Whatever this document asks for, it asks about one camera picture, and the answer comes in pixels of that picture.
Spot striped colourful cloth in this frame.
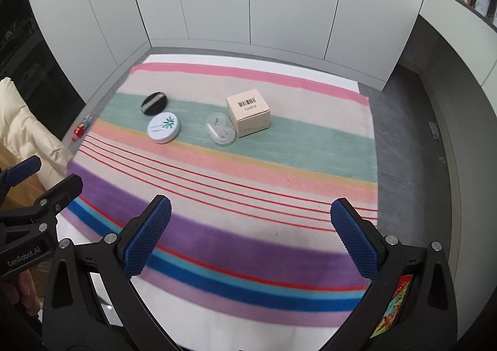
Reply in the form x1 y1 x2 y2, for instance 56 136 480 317
58 62 379 329

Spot cream puffy jacket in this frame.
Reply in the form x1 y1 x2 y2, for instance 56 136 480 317
0 77 75 196

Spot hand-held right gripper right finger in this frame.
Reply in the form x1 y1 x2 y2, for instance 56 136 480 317
322 198 459 351

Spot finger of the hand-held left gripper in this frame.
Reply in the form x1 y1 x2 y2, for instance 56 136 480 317
0 174 84 235
0 155 42 198

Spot small cream carton box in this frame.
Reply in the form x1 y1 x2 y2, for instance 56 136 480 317
226 89 271 138

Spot small red-capped bottle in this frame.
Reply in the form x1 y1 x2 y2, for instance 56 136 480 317
71 112 94 142

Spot black round compact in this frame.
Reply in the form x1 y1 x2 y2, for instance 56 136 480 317
140 91 168 116

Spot small clear round case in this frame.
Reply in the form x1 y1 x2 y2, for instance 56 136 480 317
206 112 237 147

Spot colourful printed packet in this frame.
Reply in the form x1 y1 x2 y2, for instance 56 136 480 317
369 273 415 338

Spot person's left hand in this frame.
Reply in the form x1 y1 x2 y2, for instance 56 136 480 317
0 269 43 321

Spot white round compact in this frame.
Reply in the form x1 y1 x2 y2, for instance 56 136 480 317
147 112 181 144

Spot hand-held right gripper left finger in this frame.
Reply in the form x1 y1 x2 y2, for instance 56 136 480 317
42 195 195 351

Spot black glass cabinet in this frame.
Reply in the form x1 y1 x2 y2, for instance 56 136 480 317
0 0 87 113

